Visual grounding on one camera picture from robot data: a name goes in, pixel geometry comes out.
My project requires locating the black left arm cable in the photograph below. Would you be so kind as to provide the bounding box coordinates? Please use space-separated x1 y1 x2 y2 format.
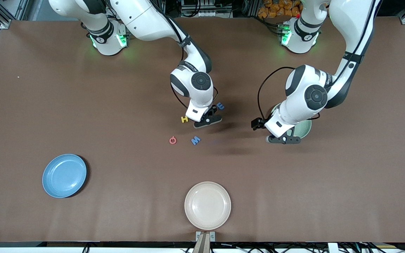
257 66 296 121

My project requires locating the blue plate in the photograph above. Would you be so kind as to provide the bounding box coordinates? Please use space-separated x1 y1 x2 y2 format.
42 154 88 199

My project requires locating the beige plate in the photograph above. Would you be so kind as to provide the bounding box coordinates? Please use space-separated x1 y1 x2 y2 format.
184 181 232 231

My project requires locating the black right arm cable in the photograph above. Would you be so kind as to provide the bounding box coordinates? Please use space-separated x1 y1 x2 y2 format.
157 7 220 109

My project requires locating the grey electronics box with cables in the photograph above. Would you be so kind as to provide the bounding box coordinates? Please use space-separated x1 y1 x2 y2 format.
181 0 236 19

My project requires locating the brown table cover sheet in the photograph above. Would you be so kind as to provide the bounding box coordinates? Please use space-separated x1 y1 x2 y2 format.
0 16 405 244

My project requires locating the green plate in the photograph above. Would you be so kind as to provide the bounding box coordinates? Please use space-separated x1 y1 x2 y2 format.
270 103 312 140

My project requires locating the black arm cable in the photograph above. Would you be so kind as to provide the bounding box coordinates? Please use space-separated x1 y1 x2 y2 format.
157 7 220 109
257 66 296 121

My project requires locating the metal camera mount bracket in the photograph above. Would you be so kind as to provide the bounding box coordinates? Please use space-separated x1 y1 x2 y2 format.
195 231 216 253

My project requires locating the bag of orange items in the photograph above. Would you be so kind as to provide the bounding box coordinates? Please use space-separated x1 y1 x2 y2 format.
258 0 303 19

